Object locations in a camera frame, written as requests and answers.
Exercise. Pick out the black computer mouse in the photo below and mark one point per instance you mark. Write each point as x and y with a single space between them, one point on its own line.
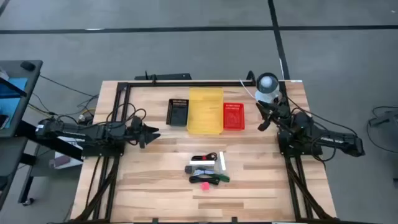
28 65

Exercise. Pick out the black frame clamp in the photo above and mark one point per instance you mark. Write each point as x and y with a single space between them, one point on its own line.
251 77

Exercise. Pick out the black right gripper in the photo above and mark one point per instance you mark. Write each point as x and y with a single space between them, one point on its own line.
278 112

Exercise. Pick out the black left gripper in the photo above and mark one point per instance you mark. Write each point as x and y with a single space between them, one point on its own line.
140 133

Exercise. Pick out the white desk lamp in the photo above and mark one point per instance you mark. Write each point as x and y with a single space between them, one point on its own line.
266 85

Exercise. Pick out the black aluminium table frame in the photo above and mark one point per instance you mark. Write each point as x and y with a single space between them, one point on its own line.
186 84

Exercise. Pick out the black plastic bin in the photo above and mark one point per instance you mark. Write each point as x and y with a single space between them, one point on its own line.
177 113

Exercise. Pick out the red plastic bin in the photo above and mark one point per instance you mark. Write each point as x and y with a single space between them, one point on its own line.
234 117

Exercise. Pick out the black floor device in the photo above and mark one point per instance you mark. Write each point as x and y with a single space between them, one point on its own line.
384 119

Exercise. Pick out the black table edge clamp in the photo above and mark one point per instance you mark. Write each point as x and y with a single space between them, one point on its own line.
155 221
234 220

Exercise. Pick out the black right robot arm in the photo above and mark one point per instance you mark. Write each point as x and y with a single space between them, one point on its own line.
335 141

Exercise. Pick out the grey side desk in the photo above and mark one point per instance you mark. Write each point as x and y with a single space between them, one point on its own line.
32 93

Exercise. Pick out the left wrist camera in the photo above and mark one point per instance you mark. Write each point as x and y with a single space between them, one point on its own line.
136 120

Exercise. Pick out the pink wall charger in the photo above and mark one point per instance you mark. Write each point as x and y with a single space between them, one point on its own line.
205 186

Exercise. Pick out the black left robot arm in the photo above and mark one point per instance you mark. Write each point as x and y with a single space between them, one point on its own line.
77 130

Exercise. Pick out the black metal bracket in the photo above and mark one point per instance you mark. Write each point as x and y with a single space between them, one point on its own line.
168 76

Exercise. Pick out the yellow plastic bin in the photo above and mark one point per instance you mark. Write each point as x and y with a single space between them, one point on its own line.
205 112

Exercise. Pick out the black desk frame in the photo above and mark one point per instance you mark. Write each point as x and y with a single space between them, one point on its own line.
62 150

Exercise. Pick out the blue desk mat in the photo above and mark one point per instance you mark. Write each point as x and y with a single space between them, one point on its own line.
12 109

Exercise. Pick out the white cardboard box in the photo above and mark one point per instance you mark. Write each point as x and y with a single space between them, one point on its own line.
76 163

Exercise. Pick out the narrow white box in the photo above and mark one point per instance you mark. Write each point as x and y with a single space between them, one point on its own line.
222 161

